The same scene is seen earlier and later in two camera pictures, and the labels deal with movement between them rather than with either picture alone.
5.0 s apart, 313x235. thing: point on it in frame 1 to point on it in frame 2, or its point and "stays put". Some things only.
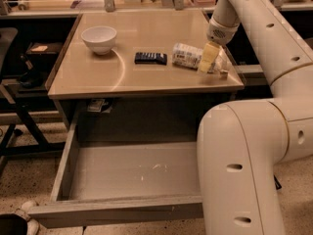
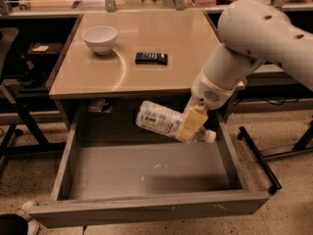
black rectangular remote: (154, 58) stays put
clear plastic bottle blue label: (186, 55) to (167, 119)
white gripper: (221, 33) to (208, 92)
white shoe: (32, 227) stays put
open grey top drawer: (122, 182) stays put
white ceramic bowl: (99, 38) stays put
